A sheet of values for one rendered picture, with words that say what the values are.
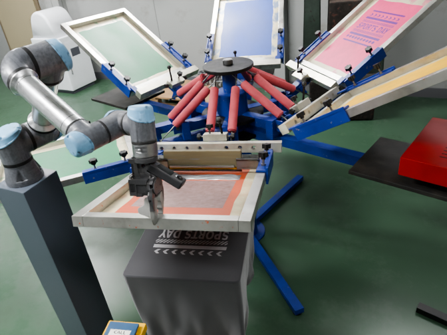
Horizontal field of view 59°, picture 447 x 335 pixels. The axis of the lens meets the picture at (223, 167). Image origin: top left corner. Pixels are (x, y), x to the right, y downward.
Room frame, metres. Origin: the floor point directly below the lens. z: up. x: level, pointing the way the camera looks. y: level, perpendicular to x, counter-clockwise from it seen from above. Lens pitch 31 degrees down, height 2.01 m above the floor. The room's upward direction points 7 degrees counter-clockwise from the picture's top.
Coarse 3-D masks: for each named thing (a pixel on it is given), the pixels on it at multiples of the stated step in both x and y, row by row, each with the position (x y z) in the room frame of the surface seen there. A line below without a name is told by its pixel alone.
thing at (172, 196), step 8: (168, 184) 1.39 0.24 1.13; (184, 184) 1.37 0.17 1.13; (192, 184) 1.36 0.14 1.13; (168, 192) 1.29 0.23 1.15; (176, 192) 1.28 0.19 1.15; (184, 192) 1.27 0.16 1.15; (136, 200) 1.22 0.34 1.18; (168, 200) 1.20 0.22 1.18; (176, 200) 1.19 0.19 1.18; (120, 208) 1.15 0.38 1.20; (128, 208) 1.15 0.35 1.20; (136, 208) 1.14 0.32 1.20; (168, 208) 1.12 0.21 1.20
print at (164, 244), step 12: (156, 240) 1.25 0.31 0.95; (168, 240) 1.24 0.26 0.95; (180, 240) 1.23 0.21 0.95; (192, 240) 1.22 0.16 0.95; (204, 240) 1.21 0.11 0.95; (216, 240) 1.21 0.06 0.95; (156, 252) 1.18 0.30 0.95; (168, 252) 1.17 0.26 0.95; (180, 252) 1.16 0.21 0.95; (192, 252) 1.15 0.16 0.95; (204, 252) 1.14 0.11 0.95; (216, 252) 1.14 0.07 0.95
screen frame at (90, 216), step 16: (128, 176) 1.43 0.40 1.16; (256, 176) 1.32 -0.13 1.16; (112, 192) 1.24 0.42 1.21; (256, 192) 1.14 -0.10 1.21; (96, 208) 1.11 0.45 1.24; (256, 208) 1.03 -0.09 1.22; (80, 224) 1.02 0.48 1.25; (96, 224) 1.01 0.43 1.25; (112, 224) 1.00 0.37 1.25; (128, 224) 0.99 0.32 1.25; (144, 224) 0.97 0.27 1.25; (160, 224) 0.96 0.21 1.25; (176, 224) 0.95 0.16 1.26; (192, 224) 0.94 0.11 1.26; (208, 224) 0.93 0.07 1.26; (224, 224) 0.92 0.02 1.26; (240, 224) 0.91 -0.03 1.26
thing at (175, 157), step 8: (168, 152) 1.57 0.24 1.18; (176, 152) 1.56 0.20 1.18; (184, 152) 1.55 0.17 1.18; (192, 152) 1.55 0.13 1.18; (200, 152) 1.54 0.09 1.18; (208, 152) 1.53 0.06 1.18; (216, 152) 1.52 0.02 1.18; (224, 152) 1.51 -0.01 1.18; (232, 152) 1.50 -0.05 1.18; (240, 152) 1.49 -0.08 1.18; (168, 160) 1.56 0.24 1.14; (176, 160) 1.55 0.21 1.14; (184, 160) 1.55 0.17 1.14; (192, 160) 1.54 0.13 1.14; (200, 160) 1.53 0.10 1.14; (208, 160) 1.52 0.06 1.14; (216, 160) 1.51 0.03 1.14; (224, 160) 1.50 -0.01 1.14; (232, 160) 1.49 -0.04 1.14
